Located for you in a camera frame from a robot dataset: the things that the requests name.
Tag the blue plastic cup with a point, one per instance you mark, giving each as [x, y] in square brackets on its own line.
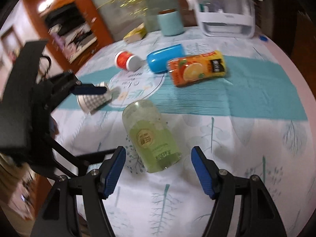
[157, 60]

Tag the blue bottle cap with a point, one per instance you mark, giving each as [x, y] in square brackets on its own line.
[263, 38]

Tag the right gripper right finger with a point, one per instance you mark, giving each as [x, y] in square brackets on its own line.
[258, 216]

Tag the light teal ceramic canister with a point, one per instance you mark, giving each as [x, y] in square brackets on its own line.
[170, 22]

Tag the yellow tissue box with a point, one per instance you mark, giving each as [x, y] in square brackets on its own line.
[136, 34]

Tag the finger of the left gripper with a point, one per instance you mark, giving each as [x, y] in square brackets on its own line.
[88, 89]

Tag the red white paper cup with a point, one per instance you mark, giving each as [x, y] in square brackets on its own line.
[127, 61]

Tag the white desktop organiser appliance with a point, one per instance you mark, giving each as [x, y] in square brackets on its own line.
[225, 18]

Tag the green clear plastic cup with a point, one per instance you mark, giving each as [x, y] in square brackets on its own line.
[150, 136]

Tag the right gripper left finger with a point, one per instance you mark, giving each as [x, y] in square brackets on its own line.
[58, 215]

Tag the leaf patterned tablecloth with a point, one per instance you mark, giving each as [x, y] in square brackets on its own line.
[258, 119]

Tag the orange juice bottle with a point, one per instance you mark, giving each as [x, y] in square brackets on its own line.
[189, 69]

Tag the brown wooden cabinet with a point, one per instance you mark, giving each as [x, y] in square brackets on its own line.
[74, 29]

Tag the grey checked paper cup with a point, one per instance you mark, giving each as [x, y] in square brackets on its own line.
[89, 103]

